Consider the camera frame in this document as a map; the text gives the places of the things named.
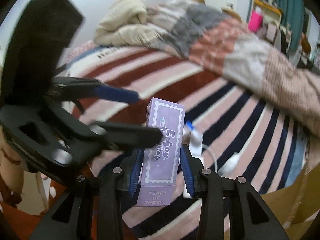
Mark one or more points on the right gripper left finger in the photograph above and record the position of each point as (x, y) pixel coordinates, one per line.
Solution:
(71, 215)

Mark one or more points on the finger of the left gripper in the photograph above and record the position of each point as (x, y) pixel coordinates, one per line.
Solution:
(74, 88)
(119, 135)

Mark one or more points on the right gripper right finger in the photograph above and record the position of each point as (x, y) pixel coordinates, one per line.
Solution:
(249, 216)

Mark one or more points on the purple card box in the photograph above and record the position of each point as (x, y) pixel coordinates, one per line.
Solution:
(160, 163)

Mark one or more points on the white power bank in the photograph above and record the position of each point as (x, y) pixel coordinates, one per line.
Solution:
(229, 165)

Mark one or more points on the blue white tube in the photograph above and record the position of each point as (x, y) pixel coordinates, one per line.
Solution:
(193, 138)

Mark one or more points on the person's left hand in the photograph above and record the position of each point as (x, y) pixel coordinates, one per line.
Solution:
(12, 174)

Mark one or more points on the brown cardboard box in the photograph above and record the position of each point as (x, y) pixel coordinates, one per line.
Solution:
(296, 205)

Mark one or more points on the cream fleece blanket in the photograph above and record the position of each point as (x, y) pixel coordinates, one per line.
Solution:
(134, 23)

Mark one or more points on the striped plush blanket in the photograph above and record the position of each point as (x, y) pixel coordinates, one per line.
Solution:
(272, 144)

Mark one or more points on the patchwork pink grey duvet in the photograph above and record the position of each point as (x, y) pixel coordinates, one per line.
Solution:
(223, 45)

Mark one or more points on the magenta gift bag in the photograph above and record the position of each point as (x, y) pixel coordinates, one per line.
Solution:
(255, 20)

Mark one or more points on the yellow shelf unit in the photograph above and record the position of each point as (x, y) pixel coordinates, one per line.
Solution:
(269, 29)

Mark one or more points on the teal curtain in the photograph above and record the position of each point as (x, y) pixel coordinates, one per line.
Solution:
(293, 13)

